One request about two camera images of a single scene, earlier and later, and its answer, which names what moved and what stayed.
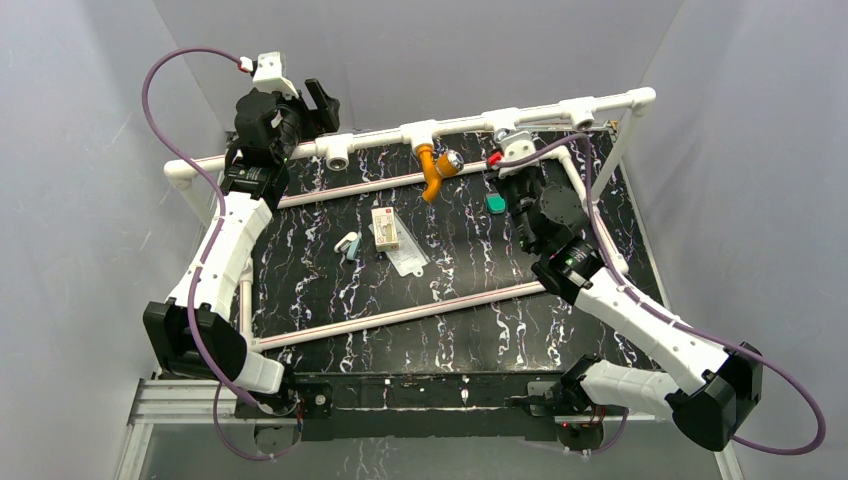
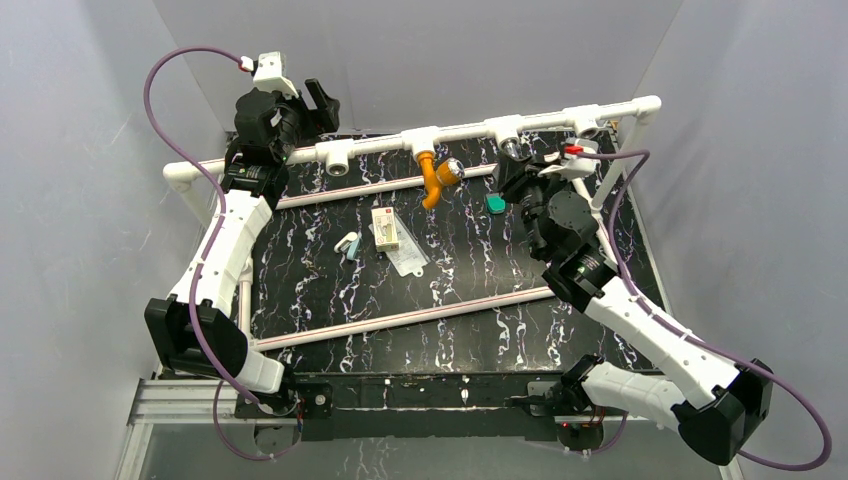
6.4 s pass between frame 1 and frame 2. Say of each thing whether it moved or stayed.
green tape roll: stayed
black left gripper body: stayed
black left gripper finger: stayed
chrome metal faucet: moved
